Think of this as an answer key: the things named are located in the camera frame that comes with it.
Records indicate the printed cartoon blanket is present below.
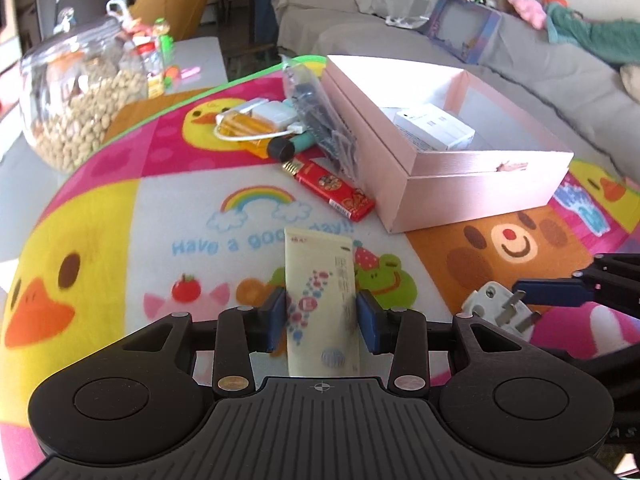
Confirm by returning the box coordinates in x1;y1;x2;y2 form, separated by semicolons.
0;52;640;480

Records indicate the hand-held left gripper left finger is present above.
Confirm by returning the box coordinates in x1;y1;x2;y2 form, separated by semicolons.
121;287;288;396

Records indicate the pink cardboard box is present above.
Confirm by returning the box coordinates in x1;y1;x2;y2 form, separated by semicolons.
320;54;575;234

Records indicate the purple window gift box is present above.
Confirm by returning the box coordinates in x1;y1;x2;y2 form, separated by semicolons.
425;0;503;66

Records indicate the white plastic bag handle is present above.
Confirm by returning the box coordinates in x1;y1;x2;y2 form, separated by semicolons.
105;0;133;23

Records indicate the small white carton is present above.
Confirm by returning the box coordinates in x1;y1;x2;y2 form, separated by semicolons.
392;105;476;153

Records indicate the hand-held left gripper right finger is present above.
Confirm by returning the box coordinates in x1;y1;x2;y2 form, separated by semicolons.
354;290;532;396

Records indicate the white crumpled wrapper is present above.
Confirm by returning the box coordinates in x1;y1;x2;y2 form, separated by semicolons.
385;10;431;29

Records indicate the teal blanket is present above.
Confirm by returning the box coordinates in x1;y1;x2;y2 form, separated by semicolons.
545;2;640;66

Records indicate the grey sofa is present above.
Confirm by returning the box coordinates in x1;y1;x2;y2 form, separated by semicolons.
270;0;640;181

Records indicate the white power plug adapter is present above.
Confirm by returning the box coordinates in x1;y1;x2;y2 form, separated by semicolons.
460;280;543;331

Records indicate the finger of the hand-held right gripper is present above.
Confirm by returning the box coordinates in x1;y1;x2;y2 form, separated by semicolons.
531;341;640;363
512;254;640;317

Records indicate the glass jar of nuts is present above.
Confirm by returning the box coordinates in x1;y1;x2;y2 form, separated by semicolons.
19;15;151;175

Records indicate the clear bag of black clips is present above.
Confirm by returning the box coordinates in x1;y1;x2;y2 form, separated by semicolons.
280;60;366;181

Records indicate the amber bottle with black cap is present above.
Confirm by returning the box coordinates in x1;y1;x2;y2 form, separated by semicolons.
220;112;297;162

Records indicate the small red-lidded jar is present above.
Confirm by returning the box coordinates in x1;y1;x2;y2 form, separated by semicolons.
132;42;166;98

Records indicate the white charger cable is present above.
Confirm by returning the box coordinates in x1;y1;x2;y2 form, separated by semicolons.
214;110;303;142

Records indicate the pink plush toy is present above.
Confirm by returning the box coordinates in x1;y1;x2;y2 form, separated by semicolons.
510;0;548;31

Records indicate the green plastic bottle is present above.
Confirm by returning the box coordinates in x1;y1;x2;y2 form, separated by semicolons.
152;17;176;68

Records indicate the cream lotion tube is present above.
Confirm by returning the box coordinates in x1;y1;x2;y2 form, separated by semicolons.
284;227;362;378

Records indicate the white charger block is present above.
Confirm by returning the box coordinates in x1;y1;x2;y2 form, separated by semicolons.
245;97;298;128

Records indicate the red snack packet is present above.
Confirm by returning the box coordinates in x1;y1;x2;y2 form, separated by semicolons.
282;155;376;221

